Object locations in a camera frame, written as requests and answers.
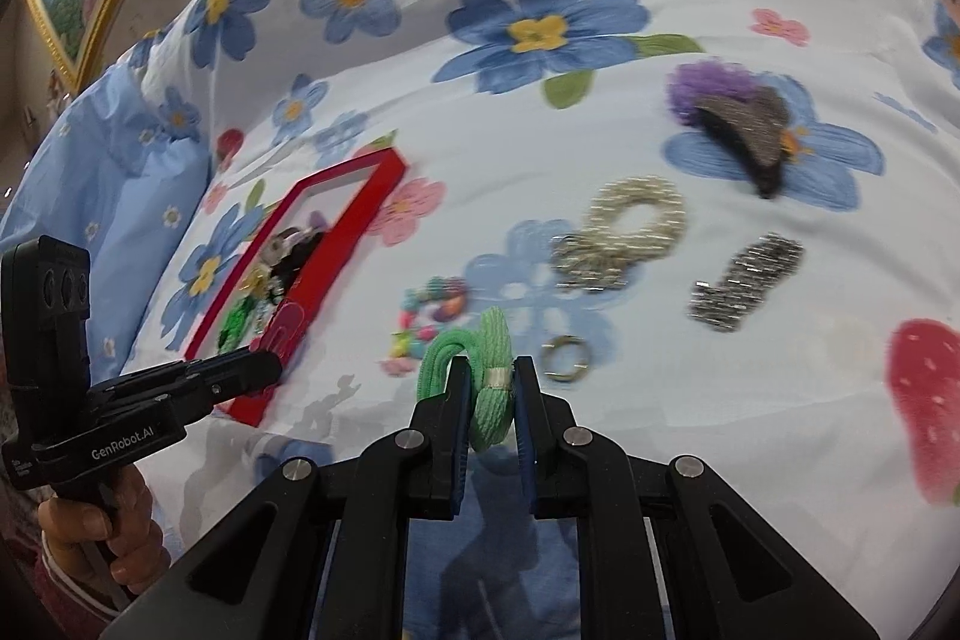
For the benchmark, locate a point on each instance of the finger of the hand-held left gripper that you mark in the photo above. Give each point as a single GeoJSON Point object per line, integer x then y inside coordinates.
{"type": "Point", "coordinates": [225, 371]}
{"type": "Point", "coordinates": [196, 404]}

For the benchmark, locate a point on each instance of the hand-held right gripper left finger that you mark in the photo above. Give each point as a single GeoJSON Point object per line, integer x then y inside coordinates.
{"type": "Point", "coordinates": [463, 445]}

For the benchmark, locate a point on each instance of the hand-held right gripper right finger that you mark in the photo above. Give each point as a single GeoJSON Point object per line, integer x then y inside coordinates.
{"type": "Point", "coordinates": [525, 460]}

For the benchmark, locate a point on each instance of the green braided hair clip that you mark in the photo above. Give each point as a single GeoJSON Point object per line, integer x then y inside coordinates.
{"type": "Point", "coordinates": [240, 319]}

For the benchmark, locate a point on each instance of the pink hair clip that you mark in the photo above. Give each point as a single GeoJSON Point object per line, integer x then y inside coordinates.
{"type": "Point", "coordinates": [285, 326]}

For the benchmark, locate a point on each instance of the yellow hair claw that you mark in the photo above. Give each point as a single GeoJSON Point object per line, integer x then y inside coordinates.
{"type": "Point", "coordinates": [256, 284]}

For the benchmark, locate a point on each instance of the black scrunchie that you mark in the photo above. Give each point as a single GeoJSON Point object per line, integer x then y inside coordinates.
{"type": "Point", "coordinates": [304, 254]}

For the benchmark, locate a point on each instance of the purple oval hair clip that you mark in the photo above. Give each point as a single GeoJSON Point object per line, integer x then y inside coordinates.
{"type": "Point", "coordinates": [319, 220]}

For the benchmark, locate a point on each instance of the red rectangular box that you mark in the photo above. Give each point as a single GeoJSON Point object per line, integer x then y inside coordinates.
{"type": "Point", "coordinates": [360, 205]}

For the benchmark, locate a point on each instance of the person's left forearm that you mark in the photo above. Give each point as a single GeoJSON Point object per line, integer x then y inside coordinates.
{"type": "Point", "coordinates": [45, 599]}

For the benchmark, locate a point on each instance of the person's left hand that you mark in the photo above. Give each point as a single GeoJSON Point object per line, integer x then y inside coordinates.
{"type": "Point", "coordinates": [135, 535]}

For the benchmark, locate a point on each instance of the light blue floral quilt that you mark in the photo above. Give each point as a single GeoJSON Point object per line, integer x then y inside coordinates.
{"type": "Point", "coordinates": [112, 183]}

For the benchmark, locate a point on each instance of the dark grey glitter hair claw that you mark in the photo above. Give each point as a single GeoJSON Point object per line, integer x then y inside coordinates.
{"type": "Point", "coordinates": [750, 138]}

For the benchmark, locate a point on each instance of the purple scrunchie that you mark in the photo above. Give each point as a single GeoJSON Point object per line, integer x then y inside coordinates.
{"type": "Point", "coordinates": [697, 85]}

